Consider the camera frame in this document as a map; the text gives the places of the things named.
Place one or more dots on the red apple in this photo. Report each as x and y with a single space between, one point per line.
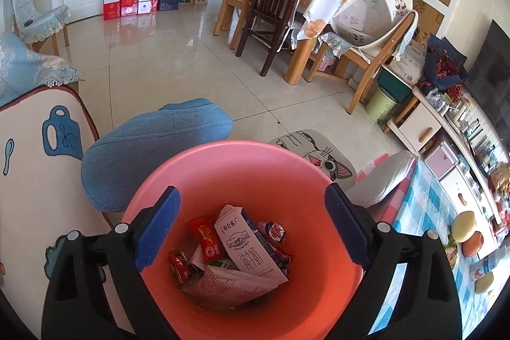
473 245

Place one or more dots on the wooden chair with cloth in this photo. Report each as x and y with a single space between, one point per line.
367 33

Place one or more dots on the blue checkered tablecloth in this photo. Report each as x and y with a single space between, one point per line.
423 204

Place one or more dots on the pink storage box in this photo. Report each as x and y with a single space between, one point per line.
441 159

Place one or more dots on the cat face floor mat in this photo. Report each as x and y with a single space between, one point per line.
320 152

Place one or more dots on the red orange snack bag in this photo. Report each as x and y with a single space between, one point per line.
204 232

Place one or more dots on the cream cartoon sofa cushion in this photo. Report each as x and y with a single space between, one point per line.
44 136

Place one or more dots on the pink plastic trash bin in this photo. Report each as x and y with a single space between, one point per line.
266 205

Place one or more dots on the blue round cushion stool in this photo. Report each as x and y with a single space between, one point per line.
115 166

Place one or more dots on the yellow pear left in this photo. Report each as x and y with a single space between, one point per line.
463 226

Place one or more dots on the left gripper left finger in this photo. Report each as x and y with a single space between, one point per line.
96 290

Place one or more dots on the dining table with cloth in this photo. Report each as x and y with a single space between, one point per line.
316 16

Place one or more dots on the yellow pear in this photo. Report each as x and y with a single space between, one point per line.
484 283
463 226

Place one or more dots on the white paper receipt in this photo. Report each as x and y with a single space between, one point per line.
229 288

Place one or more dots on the black television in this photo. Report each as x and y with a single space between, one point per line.
488 80

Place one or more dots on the yellow pear right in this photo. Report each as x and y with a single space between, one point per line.
484 283

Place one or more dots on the dark blue flower bouquet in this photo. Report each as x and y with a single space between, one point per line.
443 67

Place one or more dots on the white milk carton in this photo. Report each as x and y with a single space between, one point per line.
246 246

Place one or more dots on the cream TV cabinet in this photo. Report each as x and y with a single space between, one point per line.
435 138

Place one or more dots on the green waste bin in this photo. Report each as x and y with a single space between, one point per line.
380 105

